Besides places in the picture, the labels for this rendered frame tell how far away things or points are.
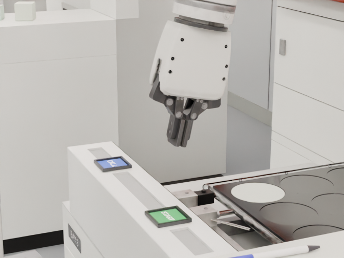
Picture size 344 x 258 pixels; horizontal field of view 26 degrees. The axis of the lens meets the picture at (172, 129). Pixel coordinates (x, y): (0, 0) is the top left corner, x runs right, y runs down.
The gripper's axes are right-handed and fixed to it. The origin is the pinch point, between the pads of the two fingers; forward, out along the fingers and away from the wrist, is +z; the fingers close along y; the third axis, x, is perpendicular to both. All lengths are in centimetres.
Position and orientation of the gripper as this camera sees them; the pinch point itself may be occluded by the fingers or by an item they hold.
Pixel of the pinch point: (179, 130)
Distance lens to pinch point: 105.0
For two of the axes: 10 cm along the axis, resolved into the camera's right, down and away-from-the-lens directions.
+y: -9.0, -0.9, -4.3
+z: -1.9, 9.6, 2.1
